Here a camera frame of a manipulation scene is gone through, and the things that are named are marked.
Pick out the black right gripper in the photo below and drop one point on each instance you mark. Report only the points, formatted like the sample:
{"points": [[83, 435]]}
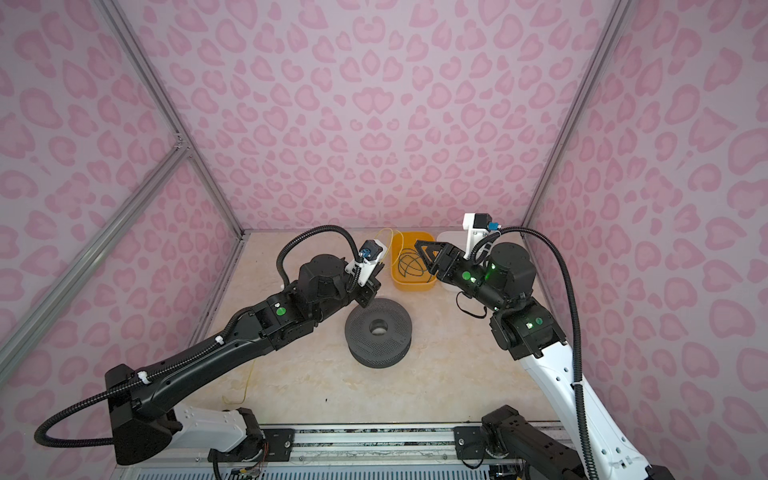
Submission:
{"points": [[448, 261]]}

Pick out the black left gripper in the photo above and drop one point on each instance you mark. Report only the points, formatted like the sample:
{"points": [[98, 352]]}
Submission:
{"points": [[370, 289]]}

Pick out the dark grey cable spool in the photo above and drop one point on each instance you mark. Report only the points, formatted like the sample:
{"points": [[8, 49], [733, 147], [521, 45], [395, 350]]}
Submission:
{"points": [[380, 335]]}

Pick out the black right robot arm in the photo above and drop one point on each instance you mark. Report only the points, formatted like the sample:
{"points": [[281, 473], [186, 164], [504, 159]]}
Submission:
{"points": [[507, 432]]}

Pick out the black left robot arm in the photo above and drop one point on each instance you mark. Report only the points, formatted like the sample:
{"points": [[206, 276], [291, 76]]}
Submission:
{"points": [[226, 436]]}

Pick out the white plastic bin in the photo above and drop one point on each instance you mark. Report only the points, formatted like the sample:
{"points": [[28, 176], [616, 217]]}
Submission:
{"points": [[457, 239]]}

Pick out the yellow plastic bin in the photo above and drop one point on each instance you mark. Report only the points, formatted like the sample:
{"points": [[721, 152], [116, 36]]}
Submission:
{"points": [[407, 269]]}

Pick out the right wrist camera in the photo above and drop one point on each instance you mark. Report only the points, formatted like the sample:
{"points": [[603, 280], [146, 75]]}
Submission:
{"points": [[477, 227]]}

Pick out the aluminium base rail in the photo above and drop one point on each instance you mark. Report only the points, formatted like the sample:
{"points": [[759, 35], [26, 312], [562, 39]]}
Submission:
{"points": [[352, 451]]}

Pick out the aluminium frame diagonal strut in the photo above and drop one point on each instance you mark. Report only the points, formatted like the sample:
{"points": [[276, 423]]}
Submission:
{"points": [[40, 318]]}

